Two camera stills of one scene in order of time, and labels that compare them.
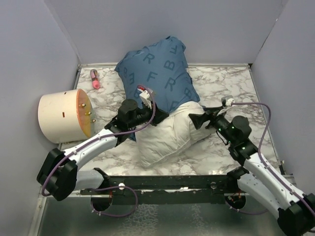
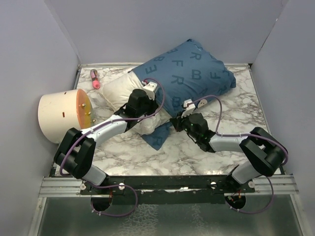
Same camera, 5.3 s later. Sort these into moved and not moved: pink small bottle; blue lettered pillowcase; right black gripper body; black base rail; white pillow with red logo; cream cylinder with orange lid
Moved: blue lettered pillowcase; white pillow with red logo; right black gripper body
Not moved: pink small bottle; cream cylinder with orange lid; black base rail
